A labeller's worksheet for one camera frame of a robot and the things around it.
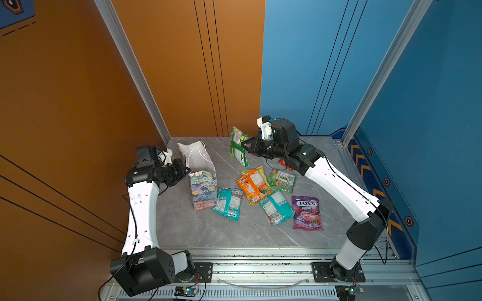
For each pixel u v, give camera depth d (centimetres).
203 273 73
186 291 71
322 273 72
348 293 71
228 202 91
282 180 100
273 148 58
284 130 51
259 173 99
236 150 72
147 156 57
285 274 74
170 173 63
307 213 87
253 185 94
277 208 87
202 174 75
